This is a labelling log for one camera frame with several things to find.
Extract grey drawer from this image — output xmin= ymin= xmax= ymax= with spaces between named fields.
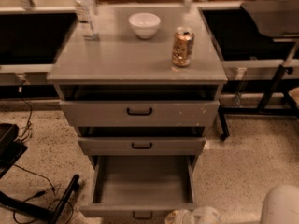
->
xmin=78 ymin=137 xmax=206 ymax=156
xmin=60 ymin=101 xmax=219 ymax=127
xmin=80 ymin=156 xmax=196 ymax=219

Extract black side table stand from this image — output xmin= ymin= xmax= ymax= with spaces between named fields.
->
xmin=217 ymin=0 xmax=299 ymax=141

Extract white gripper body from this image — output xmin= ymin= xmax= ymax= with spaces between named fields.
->
xmin=183 ymin=206 xmax=221 ymax=224

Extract clear plastic water bottle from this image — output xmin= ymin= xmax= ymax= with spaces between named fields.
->
xmin=74 ymin=0 xmax=99 ymax=40

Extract grey bottom drawer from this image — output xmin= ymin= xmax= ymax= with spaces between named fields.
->
xmin=80 ymin=156 xmax=196 ymax=219

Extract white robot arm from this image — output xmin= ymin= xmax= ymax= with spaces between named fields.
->
xmin=164 ymin=185 xmax=299 ymax=224

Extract grey top drawer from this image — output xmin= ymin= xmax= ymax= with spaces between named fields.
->
xmin=60 ymin=101 xmax=219 ymax=127

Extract black stand base left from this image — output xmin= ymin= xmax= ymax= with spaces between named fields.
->
xmin=0 ymin=123 xmax=79 ymax=224

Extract grey middle drawer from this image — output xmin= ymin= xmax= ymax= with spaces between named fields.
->
xmin=78 ymin=137 xmax=206 ymax=156

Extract grey drawer cabinet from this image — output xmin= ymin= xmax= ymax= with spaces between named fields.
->
xmin=46 ymin=4 xmax=228 ymax=173

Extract white ceramic bowl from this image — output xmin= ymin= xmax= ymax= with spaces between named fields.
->
xmin=128 ymin=13 xmax=161 ymax=39

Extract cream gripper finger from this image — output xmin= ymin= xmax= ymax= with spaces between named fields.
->
xmin=164 ymin=209 xmax=186 ymax=224

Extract gold soda can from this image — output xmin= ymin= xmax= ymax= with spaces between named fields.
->
xmin=172 ymin=27 xmax=194 ymax=67

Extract black floor cable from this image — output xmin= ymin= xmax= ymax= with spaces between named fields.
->
xmin=12 ymin=163 xmax=75 ymax=224

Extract black hanging cable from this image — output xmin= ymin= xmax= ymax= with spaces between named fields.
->
xmin=17 ymin=79 xmax=34 ymax=142

